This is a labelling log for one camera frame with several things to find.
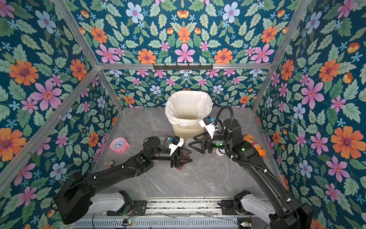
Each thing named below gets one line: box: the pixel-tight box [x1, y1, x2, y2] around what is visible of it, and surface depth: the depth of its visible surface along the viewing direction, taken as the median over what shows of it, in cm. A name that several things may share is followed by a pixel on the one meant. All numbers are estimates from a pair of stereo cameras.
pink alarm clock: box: [109, 136, 131, 154], surface depth 98 cm
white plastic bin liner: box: [164, 90, 214, 127], surface depth 92 cm
